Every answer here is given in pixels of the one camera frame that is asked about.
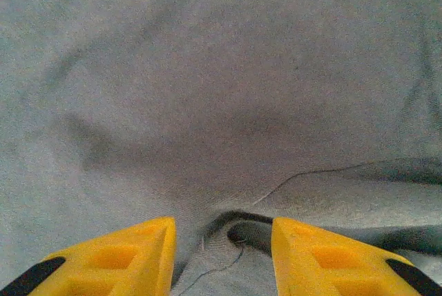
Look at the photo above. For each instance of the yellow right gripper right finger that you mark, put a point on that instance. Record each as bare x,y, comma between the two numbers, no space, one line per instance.
328,261

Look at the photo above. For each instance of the grey t-shirt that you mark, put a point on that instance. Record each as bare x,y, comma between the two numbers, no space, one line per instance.
221,85

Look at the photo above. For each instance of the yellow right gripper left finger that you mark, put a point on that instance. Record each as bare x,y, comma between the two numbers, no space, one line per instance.
114,261

